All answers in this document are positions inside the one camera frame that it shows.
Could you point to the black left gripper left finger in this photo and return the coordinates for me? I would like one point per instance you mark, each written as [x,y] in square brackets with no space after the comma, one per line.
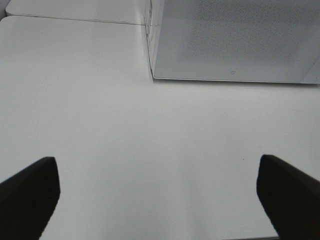
[28,199]

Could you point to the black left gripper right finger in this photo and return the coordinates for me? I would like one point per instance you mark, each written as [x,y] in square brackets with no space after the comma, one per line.
[290,199]

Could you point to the white microwave door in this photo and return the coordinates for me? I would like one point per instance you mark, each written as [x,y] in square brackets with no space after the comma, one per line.
[267,41]

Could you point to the white microwave oven body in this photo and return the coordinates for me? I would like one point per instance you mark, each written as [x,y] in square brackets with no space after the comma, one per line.
[153,15]

